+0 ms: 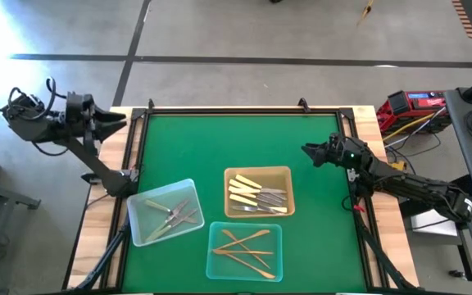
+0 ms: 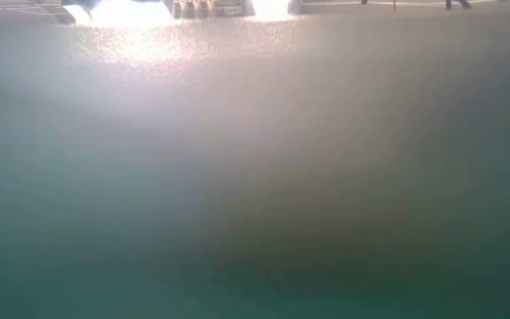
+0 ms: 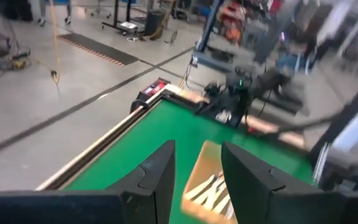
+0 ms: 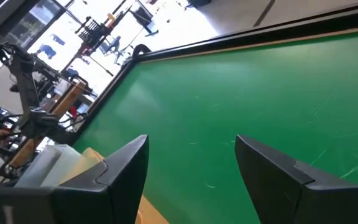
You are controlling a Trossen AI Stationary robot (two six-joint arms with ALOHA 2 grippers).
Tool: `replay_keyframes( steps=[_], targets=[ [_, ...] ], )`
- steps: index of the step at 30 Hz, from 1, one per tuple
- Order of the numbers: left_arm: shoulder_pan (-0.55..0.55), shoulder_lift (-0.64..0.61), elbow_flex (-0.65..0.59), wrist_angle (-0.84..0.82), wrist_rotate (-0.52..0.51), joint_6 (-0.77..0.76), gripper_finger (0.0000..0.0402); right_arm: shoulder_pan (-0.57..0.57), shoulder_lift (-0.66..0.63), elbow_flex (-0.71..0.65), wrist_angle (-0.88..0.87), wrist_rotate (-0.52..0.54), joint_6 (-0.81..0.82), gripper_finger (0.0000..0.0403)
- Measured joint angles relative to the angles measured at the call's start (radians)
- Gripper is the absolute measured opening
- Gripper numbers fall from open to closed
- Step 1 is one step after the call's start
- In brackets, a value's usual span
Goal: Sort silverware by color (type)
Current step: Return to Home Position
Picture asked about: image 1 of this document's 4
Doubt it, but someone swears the orange plastic bin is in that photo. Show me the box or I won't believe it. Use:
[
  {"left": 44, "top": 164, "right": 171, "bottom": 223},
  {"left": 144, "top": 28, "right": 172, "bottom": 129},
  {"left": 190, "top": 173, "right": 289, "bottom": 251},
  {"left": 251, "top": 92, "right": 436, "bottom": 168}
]
[{"left": 223, "top": 165, "right": 297, "bottom": 220}]

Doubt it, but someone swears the red black tool case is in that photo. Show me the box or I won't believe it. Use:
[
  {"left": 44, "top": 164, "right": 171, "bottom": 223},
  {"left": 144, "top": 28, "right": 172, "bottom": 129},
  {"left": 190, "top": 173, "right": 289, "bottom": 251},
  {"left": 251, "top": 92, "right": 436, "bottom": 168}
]
[{"left": 376, "top": 89, "right": 453, "bottom": 135}]

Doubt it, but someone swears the grey metal cart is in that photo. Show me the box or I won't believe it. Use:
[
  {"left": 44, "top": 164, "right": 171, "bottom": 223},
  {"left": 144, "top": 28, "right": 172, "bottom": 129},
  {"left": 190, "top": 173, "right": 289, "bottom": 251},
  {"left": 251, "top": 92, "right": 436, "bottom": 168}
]
[{"left": 442, "top": 86, "right": 472, "bottom": 202}]

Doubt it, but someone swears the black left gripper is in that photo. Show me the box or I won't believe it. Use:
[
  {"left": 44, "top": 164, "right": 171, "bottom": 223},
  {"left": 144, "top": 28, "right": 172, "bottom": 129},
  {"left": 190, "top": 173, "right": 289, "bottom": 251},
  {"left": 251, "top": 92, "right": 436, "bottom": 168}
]
[{"left": 64, "top": 92, "right": 128, "bottom": 143}]

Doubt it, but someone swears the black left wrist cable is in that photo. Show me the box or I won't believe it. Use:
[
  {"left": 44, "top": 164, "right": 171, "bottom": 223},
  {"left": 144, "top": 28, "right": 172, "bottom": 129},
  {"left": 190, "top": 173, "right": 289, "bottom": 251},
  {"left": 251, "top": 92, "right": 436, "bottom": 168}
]
[{"left": 7, "top": 76, "right": 71, "bottom": 157}]

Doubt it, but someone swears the green felt table mat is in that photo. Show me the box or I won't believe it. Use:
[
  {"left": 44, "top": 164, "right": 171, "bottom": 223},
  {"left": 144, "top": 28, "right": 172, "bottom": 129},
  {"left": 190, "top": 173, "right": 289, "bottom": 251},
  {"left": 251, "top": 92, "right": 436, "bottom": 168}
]
[{"left": 121, "top": 113, "right": 367, "bottom": 293}]

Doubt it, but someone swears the white paper sheet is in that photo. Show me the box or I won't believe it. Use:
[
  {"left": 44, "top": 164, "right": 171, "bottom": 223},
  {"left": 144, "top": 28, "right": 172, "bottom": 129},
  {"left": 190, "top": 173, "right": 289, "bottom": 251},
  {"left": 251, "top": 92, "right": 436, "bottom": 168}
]
[{"left": 408, "top": 206, "right": 459, "bottom": 238}]

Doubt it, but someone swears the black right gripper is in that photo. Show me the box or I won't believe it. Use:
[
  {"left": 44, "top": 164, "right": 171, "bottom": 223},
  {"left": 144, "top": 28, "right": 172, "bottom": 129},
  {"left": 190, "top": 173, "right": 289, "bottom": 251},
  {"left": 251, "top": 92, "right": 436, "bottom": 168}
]
[{"left": 301, "top": 131, "right": 371, "bottom": 170}]

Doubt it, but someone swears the yellow black floor tool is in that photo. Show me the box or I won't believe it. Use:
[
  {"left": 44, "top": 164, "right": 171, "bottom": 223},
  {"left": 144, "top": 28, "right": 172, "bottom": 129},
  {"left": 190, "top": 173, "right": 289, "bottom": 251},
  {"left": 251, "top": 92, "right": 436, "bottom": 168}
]
[{"left": 356, "top": 0, "right": 375, "bottom": 25}]

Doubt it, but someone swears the clear plastic bin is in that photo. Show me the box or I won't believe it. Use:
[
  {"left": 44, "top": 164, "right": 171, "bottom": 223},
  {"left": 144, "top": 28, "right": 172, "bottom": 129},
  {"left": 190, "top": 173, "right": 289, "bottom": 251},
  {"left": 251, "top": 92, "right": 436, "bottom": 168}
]
[{"left": 125, "top": 178, "right": 206, "bottom": 248}]

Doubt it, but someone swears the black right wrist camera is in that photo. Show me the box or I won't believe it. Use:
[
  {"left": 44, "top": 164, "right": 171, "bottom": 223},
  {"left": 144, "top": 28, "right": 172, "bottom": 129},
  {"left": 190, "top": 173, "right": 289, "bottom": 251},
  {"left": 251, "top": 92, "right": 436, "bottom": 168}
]
[{"left": 340, "top": 146, "right": 363, "bottom": 166}]

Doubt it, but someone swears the thin black cable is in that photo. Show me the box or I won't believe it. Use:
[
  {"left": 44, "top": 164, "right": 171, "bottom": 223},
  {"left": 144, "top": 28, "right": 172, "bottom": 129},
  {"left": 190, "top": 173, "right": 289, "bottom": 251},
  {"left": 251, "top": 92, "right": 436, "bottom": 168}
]
[{"left": 383, "top": 130, "right": 444, "bottom": 165}]

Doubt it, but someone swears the teal plastic bin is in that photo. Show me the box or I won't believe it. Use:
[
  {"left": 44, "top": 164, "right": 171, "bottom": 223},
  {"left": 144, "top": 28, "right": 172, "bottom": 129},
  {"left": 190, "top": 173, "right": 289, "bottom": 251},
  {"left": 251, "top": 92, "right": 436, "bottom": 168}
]
[{"left": 205, "top": 221, "right": 284, "bottom": 284}]

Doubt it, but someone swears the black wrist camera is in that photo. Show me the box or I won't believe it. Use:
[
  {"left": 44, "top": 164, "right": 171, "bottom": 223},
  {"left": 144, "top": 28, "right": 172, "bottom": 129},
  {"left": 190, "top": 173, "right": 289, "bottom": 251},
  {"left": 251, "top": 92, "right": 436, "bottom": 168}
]
[
  {"left": 340, "top": 146, "right": 363, "bottom": 166},
  {"left": 66, "top": 93, "right": 93, "bottom": 120}
]

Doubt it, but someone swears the yellow cable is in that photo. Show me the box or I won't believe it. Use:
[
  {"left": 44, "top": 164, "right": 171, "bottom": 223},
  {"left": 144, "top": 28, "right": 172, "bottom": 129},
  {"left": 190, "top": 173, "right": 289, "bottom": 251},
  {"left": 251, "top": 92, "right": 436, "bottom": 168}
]
[{"left": 383, "top": 112, "right": 438, "bottom": 143}]

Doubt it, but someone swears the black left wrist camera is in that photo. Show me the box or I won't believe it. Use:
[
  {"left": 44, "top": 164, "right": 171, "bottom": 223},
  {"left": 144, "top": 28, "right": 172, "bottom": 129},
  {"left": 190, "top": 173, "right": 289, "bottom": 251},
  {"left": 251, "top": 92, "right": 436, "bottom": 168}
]
[{"left": 66, "top": 93, "right": 93, "bottom": 120}]

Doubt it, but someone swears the black frame brace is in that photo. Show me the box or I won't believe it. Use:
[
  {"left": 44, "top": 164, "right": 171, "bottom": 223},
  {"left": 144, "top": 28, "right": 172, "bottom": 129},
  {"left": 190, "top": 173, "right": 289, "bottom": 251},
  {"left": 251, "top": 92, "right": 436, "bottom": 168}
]
[
  {"left": 352, "top": 212, "right": 420, "bottom": 293},
  {"left": 74, "top": 212, "right": 137, "bottom": 293}
]

